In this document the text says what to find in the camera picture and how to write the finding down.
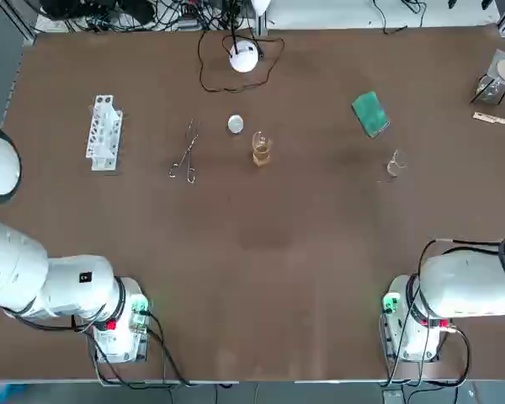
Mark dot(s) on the small glass beaker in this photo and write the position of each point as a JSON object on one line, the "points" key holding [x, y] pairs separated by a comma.
{"points": [[390, 168]]}

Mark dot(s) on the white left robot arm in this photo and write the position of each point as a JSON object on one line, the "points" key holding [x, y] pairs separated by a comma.
{"points": [[8, 261]]}

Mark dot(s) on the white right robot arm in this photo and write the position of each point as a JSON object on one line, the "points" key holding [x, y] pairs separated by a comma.
{"points": [[467, 286]]}

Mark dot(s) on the glass beaker with amber liquid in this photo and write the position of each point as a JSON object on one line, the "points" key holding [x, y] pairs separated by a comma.
{"points": [[261, 155]]}

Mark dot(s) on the small white dish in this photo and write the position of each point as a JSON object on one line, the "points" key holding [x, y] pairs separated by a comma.
{"points": [[235, 124]]}

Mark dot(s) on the metal crucible tongs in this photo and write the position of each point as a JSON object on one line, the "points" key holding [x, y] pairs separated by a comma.
{"points": [[189, 148]]}

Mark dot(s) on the green sponge cloth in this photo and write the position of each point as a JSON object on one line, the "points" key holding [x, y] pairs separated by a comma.
{"points": [[370, 113]]}

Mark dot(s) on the white test tube rack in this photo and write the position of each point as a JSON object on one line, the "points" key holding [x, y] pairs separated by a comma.
{"points": [[99, 126]]}

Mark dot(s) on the grey power adapter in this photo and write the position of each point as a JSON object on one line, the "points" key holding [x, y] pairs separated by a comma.
{"points": [[190, 23]]}

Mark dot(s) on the grey floor box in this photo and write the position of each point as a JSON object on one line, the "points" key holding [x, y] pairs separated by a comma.
{"points": [[393, 396]]}

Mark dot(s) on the black equipment box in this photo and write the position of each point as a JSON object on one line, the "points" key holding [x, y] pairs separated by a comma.
{"points": [[67, 6]]}

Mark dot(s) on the blue plastic object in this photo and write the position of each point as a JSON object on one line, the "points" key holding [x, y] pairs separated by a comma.
{"points": [[0, 393]]}

